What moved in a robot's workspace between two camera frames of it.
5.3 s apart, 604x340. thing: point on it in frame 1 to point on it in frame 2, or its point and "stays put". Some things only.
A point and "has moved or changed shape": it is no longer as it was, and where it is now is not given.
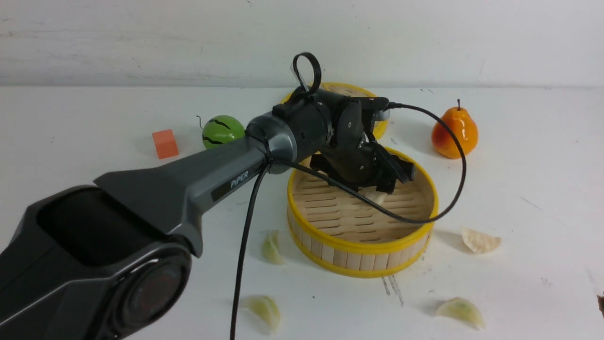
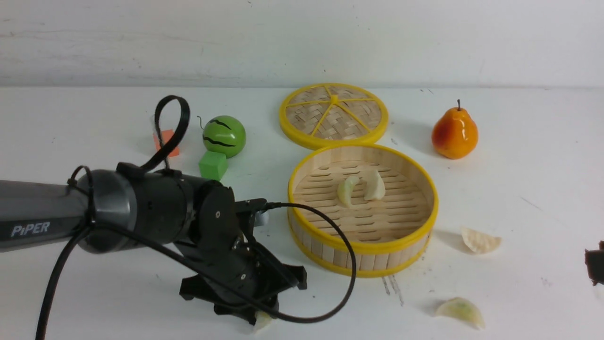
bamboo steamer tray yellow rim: (343, 236) stays put
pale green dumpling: (270, 249) has moved or changed shape
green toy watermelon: (220, 129) stays put
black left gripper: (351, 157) to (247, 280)
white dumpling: (478, 242) stays put
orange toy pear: (464, 128) stays put
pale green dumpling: (463, 309) stays put
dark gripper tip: (600, 301) to (594, 259)
